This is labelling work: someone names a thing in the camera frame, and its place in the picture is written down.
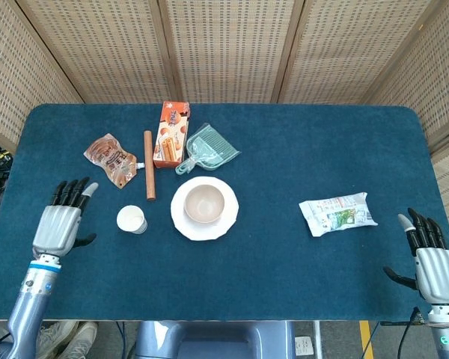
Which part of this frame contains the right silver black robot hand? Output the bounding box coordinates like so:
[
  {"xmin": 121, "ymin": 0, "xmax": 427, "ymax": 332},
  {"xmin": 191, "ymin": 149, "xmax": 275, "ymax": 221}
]
[{"xmin": 382, "ymin": 207, "xmax": 449, "ymax": 304}]

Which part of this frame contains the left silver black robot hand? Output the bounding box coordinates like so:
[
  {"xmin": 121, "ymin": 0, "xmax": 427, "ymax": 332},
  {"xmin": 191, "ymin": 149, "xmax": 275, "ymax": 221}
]
[{"xmin": 31, "ymin": 177, "xmax": 100, "ymax": 258}]

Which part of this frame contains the white paper cup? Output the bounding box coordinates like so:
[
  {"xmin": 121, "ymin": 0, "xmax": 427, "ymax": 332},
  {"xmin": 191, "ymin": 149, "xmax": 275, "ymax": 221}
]
[{"xmin": 116, "ymin": 205, "xmax": 148, "ymax": 235}]

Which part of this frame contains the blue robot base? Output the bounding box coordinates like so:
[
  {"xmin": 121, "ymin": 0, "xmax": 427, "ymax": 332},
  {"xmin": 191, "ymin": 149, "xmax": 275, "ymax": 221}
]
[{"xmin": 134, "ymin": 320, "xmax": 297, "ymax": 359}]

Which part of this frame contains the brown spout pouch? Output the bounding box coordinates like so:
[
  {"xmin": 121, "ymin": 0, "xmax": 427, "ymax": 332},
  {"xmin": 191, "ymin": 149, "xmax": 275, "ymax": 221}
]
[{"xmin": 83, "ymin": 133, "xmax": 146, "ymax": 190}]

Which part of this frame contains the grey sneaker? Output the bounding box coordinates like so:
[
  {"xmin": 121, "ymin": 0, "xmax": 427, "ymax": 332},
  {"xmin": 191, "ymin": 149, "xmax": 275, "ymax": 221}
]
[
  {"xmin": 35, "ymin": 319, "xmax": 79, "ymax": 359},
  {"xmin": 46, "ymin": 321, "xmax": 99, "ymax": 359}
]

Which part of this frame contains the white snack packet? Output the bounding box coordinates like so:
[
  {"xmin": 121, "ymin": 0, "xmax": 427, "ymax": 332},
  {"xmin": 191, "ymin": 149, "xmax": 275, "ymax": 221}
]
[{"xmin": 298, "ymin": 191, "xmax": 379, "ymax": 238}]

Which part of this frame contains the wooden rolling pin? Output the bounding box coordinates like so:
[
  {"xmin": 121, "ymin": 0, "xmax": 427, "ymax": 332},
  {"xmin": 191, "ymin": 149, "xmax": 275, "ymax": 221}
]
[{"xmin": 144, "ymin": 130, "xmax": 158, "ymax": 202}]

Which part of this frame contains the orange biscuit box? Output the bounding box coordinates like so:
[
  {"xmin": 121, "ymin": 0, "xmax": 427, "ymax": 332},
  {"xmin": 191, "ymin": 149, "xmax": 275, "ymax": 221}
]
[{"xmin": 152, "ymin": 101, "xmax": 192, "ymax": 170}]

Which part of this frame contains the white plate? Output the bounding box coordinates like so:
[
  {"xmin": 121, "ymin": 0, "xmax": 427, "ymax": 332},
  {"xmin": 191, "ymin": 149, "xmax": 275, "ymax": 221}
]
[{"xmin": 170, "ymin": 176, "xmax": 240, "ymax": 242}]

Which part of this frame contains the beige bowl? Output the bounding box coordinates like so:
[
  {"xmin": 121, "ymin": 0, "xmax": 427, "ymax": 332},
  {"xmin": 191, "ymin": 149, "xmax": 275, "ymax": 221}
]
[{"xmin": 183, "ymin": 184, "xmax": 226, "ymax": 224}]

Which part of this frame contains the white paper label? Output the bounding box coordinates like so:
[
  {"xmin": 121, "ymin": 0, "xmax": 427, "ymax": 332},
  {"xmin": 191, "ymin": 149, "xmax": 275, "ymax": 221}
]
[{"xmin": 294, "ymin": 335, "xmax": 315, "ymax": 358}]

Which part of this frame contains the blue table mat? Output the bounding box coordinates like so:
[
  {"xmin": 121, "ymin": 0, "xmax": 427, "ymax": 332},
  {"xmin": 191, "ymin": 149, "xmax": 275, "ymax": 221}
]
[{"xmin": 0, "ymin": 103, "xmax": 449, "ymax": 322}]

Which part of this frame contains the green plastic dustpan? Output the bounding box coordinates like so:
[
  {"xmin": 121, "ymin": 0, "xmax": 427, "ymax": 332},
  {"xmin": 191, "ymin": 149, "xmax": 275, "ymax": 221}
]
[{"xmin": 174, "ymin": 123, "xmax": 242, "ymax": 177}]

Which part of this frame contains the bamboo folding screen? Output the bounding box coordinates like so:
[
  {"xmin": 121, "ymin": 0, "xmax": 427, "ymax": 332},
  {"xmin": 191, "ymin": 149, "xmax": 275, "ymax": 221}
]
[{"xmin": 0, "ymin": 0, "xmax": 449, "ymax": 236}]

